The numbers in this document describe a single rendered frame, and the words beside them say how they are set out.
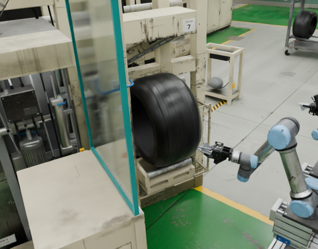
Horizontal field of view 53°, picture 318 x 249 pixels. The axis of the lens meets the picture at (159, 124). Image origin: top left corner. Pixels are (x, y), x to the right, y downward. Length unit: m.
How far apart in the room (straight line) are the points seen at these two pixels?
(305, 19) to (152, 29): 5.47
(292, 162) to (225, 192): 1.57
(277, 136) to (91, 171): 0.94
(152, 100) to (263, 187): 1.94
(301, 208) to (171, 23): 1.32
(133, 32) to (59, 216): 1.15
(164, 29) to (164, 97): 0.49
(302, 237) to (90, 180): 1.38
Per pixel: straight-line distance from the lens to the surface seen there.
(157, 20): 2.06
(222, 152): 1.97
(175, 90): 1.86
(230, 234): 2.93
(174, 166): 2.09
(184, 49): 7.04
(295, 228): 2.23
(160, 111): 1.77
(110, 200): 1.35
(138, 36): 2.02
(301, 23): 7.25
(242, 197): 3.28
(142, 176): 1.99
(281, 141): 1.75
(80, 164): 1.58
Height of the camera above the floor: 2.16
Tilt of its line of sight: 29 degrees down
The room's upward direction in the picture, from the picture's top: 3 degrees counter-clockwise
